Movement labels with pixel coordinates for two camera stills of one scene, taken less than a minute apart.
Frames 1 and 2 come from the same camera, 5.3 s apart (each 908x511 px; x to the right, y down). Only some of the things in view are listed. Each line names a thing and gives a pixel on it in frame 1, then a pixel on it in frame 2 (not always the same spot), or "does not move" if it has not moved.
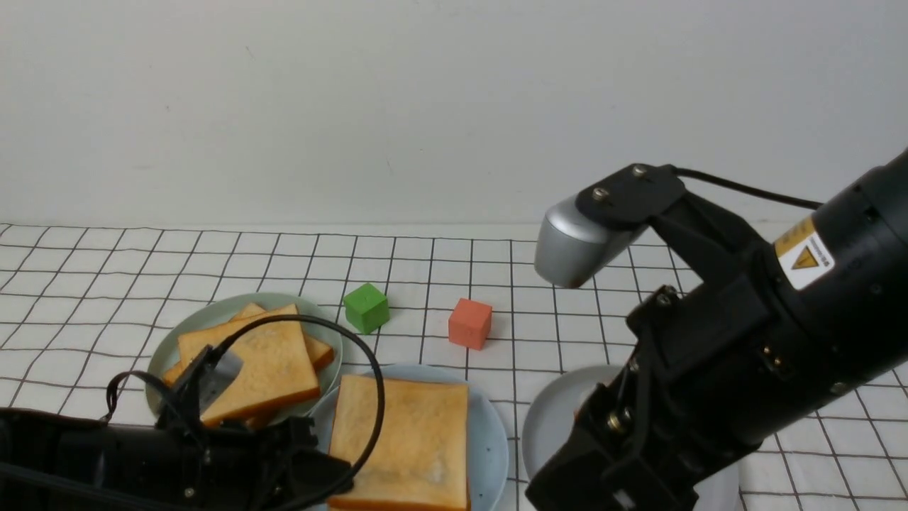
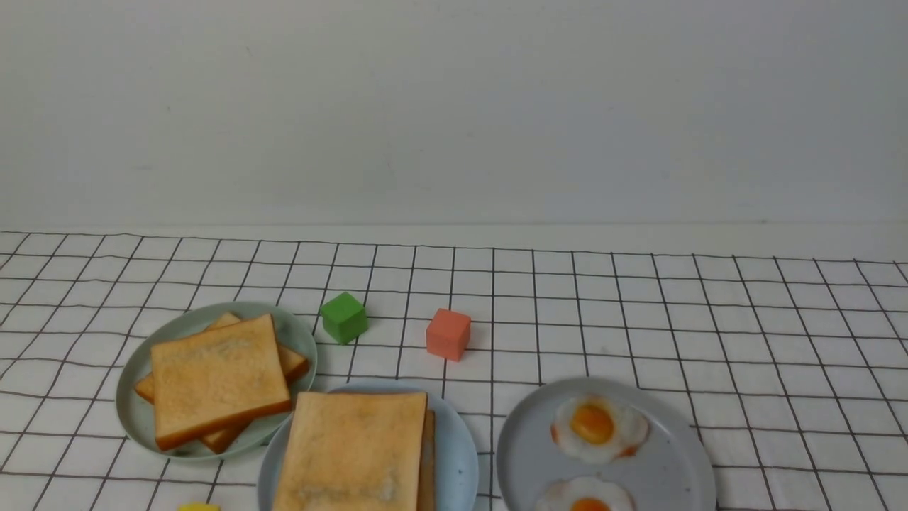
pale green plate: x=303 y=316 to x=138 y=414
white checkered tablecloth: x=79 y=303 does not move
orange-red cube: x=469 y=323 to x=448 y=335
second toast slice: x=277 y=370 does not move
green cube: x=367 y=307 to x=344 y=319
